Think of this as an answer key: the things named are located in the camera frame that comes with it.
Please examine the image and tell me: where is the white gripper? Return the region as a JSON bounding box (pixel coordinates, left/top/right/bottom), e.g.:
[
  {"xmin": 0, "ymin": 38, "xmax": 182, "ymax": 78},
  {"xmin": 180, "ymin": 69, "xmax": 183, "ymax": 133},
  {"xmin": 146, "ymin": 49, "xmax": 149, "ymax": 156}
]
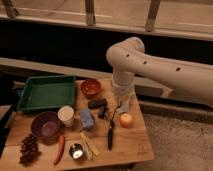
[{"xmin": 111, "ymin": 80, "xmax": 135, "ymax": 101}]

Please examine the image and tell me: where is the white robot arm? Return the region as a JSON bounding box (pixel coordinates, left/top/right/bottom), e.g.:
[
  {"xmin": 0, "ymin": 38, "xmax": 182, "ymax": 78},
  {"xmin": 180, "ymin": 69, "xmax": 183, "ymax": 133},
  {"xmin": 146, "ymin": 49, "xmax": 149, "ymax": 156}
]
[{"xmin": 106, "ymin": 37, "xmax": 213, "ymax": 107}]

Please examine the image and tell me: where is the grey-blue cloth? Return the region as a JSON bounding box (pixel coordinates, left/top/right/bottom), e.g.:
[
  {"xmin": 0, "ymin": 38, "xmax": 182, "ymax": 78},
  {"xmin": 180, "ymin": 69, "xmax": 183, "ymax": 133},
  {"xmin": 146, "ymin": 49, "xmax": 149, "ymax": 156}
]
[{"xmin": 116, "ymin": 96, "xmax": 132, "ymax": 115}]

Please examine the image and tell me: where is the black rectangular block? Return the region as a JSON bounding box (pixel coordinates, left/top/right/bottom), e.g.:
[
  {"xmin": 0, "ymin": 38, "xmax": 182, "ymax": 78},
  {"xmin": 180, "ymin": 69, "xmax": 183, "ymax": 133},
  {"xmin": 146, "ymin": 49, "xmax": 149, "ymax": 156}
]
[{"xmin": 88, "ymin": 99, "xmax": 107, "ymax": 109}]

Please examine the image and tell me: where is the red-brown ceramic bowl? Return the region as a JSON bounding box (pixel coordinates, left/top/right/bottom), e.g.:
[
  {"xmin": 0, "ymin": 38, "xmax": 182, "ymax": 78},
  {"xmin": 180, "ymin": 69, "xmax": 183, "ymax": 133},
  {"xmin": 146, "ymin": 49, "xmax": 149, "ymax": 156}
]
[{"xmin": 80, "ymin": 79, "xmax": 101, "ymax": 98}]

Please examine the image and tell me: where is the red-yellow apple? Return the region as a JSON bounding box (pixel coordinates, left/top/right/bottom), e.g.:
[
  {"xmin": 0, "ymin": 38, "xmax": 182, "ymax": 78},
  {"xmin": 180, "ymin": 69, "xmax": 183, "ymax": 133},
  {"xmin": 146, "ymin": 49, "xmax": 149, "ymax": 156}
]
[{"xmin": 119, "ymin": 113, "xmax": 133, "ymax": 128}]

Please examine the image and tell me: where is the small black object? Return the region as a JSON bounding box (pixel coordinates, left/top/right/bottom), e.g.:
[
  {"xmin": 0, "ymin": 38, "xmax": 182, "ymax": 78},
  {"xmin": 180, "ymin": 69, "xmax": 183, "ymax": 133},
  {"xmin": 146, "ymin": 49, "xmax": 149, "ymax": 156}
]
[{"xmin": 98, "ymin": 106, "xmax": 109, "ymax": 120}]

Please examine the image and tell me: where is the blue sponge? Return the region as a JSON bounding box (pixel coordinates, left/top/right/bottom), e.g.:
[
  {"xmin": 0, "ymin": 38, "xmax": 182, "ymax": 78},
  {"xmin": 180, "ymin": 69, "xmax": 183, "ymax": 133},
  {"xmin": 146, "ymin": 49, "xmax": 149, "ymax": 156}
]
[{"xmin": 80, "ymin": 109, "xmax": 95, "ymax": 130}]

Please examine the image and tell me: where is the white paper cup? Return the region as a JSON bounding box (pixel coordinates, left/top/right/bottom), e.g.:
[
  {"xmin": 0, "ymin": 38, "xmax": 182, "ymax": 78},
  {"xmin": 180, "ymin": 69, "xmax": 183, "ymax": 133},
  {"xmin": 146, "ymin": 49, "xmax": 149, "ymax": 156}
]
[{"xmin": 58, "ymin": 106, "xmax": 74, "ymax": 127}]

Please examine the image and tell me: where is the wooden stick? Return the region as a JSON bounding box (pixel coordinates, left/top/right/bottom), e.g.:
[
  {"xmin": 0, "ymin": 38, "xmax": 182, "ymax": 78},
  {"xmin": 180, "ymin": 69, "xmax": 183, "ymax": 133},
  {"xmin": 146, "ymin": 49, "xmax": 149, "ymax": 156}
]
[{"xmin": 84, "ymin": 134, "xmax": 100, "ymax": 156}]

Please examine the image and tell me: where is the wooden spatula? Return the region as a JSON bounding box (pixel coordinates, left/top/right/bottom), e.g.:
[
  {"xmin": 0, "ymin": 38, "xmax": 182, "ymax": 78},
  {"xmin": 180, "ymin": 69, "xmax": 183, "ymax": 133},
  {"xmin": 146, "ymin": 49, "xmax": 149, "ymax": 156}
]
[{"xmin": 80, "ymin": 132, "xmax": 93, "ymax": 160}]

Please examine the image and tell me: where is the small metal cup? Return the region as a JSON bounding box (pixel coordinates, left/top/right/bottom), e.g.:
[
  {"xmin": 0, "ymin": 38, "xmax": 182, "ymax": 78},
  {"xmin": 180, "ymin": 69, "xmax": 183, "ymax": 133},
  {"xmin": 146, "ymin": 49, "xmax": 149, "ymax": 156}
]
[{"xmin": 69, "ymin": 143, "xmax": 84, "ymax": 159}]

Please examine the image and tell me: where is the red chili pepper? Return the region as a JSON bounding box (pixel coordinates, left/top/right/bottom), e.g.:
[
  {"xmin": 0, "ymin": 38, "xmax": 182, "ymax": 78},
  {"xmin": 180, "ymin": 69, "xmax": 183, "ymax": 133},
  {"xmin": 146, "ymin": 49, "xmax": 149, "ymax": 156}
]
[{"xmin": 53, "ymin": 134, "xmax": 65, "ymax": 165}]

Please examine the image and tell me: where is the green plastic tray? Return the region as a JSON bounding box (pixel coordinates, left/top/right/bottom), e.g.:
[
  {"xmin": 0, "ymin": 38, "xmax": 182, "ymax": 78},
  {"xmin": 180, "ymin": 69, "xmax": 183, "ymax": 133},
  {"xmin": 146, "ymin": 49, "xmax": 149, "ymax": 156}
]
[{"xmin": 17, "ymin": 75, "xmax": 76, "ymax": 113}]

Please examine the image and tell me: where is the purple bowl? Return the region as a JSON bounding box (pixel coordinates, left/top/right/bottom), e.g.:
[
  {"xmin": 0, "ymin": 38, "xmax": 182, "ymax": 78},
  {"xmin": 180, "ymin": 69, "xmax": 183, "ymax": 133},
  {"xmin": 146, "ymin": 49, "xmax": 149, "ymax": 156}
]
[{"xmin": 31, "ymin": 111, "xmax": 61, "ymax": 140}]

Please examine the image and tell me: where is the dark grape bunch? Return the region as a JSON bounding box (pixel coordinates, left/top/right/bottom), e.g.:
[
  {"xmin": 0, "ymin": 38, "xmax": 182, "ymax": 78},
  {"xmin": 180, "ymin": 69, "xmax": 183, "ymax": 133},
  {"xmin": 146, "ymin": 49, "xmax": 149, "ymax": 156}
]
[{"xmin": 19, "ymin": 134, "xmax": 40, "ymax": 165}]

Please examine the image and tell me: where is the black-handled knife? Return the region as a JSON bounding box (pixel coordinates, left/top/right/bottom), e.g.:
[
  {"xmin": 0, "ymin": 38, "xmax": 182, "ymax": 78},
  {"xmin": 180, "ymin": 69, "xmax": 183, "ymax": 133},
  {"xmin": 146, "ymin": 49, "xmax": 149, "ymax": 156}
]
[{"xmin": 107, "ymin": 120, "xmax": 114, "ymax": 150}]

